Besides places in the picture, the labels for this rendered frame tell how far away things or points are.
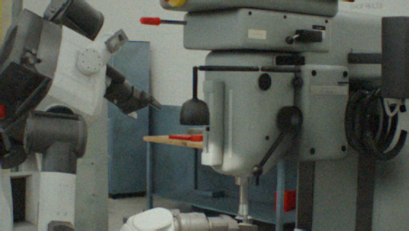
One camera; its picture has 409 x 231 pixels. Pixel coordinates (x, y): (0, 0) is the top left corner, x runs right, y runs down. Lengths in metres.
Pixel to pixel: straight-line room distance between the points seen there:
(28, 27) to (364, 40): 0.94
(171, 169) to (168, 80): 1.12
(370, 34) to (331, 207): 0.54
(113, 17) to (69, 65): 8.53
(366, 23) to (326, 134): 0.36
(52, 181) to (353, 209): 0.90
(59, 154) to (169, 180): 7.58
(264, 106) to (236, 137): 0.10
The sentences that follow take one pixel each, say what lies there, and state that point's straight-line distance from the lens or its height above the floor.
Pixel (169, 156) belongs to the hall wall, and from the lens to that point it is 9.27.
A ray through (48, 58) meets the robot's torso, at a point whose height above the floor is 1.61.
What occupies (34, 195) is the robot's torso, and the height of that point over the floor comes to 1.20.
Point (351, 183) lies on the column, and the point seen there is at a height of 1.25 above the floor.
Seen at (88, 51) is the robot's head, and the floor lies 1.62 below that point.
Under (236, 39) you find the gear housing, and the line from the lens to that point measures 1.76.
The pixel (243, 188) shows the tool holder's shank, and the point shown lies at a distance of 1.92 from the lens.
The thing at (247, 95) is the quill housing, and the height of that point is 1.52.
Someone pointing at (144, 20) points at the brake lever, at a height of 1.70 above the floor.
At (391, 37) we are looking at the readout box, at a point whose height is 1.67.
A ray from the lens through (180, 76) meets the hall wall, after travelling 9.08.
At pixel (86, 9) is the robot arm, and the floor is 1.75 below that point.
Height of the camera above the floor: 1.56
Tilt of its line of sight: 3 degrees down
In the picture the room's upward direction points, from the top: 1 degrees clockwise
